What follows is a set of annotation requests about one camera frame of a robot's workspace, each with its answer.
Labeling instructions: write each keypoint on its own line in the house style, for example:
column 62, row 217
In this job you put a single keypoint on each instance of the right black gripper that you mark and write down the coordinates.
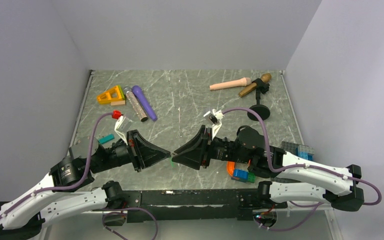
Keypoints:
column 200, row 147

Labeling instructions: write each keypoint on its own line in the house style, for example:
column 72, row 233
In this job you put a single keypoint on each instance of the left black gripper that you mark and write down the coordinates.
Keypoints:
column 143, row 153

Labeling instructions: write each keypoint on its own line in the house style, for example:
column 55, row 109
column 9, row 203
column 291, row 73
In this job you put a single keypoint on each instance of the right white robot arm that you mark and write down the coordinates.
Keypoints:
column 286, row 177

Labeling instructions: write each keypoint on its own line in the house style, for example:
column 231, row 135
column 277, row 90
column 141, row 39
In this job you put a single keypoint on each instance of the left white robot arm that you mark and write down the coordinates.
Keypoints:
column 54, row 197

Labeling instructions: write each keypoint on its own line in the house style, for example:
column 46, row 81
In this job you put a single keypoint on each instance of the orange curved track piece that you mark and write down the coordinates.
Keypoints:
column 230, row 167

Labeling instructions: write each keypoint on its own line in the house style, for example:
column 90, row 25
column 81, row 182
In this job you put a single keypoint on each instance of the glitter tube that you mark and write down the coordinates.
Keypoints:
column 135, row 104

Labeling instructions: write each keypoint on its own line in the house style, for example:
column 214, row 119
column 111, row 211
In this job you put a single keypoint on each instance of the teal rectangular block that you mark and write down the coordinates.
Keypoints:
column 106, row 139

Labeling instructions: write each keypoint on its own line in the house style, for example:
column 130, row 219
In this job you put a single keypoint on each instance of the blue toy brick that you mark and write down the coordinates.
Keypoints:
column 240, row 175

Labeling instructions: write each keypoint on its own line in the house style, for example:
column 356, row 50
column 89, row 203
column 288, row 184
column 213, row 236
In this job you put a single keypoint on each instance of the light wooden block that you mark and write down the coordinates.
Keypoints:
column 118, row 103

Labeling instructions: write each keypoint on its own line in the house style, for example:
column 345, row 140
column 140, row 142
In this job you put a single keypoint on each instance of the green toy brick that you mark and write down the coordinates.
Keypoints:
column 251, row 178

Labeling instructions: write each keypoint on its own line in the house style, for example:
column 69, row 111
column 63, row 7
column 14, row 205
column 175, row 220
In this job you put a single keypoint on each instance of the purple tube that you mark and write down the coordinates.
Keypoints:
column 138, row 92

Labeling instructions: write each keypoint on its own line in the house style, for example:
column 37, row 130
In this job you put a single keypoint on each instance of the orange triangle toy block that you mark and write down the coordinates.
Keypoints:
column 114, row 94

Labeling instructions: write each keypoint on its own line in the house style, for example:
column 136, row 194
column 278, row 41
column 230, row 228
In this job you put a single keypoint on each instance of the black microphone stand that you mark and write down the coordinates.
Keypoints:
column 262, row 110

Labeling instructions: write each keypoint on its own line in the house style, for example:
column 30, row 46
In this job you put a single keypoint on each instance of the gold microphone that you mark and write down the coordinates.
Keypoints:
column 255, row 84

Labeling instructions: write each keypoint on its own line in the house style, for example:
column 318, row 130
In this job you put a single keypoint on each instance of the grey baseplate with blue bricks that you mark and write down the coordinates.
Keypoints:
column 303, row 151

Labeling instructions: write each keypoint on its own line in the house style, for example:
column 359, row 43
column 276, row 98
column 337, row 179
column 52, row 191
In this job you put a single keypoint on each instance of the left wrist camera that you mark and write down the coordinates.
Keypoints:
column 122, row 124

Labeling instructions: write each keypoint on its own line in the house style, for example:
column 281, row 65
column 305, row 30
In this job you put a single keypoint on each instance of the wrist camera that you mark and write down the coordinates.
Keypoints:
column 122, row 124
column 214, row 117

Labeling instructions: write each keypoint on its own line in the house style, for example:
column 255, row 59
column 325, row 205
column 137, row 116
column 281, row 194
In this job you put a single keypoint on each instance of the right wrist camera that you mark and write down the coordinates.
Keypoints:
column 214, row 117

